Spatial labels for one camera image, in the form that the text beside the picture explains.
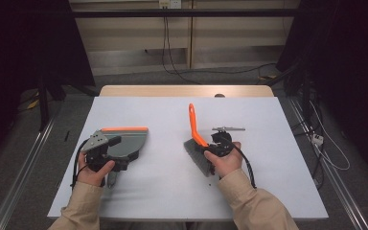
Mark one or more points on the person's right hand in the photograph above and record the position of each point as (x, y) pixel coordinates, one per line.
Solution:
(230, 163)

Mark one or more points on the white table board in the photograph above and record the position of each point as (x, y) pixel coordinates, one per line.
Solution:
(159, 198)

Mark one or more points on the black curtain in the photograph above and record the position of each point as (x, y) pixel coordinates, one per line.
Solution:
(348, 48)
(22, 41)

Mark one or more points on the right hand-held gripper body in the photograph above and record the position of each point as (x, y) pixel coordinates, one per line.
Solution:
(222, 140)

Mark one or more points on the black metal stand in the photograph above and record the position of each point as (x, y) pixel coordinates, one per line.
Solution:
(43, 102)

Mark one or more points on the grey dustpan with orange lip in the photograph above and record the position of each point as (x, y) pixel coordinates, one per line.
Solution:
(134, 140)

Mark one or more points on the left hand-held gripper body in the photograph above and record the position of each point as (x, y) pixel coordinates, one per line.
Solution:
(97, 140)

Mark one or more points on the aluminium floor rail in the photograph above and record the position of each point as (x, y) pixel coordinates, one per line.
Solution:
(22, 172)
(329, 172)

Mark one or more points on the white power adapter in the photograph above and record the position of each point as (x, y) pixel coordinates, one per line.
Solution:
(317, 139)

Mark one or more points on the person's left hand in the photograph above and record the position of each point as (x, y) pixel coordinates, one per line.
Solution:
(91, 177)

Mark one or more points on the white wall socket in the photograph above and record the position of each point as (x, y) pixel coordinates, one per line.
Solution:
(170, 3)

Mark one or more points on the black horizontal bar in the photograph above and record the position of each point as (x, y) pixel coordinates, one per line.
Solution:
(185, 13)

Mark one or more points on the wooden table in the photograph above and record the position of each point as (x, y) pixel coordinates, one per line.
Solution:
(172, 91)

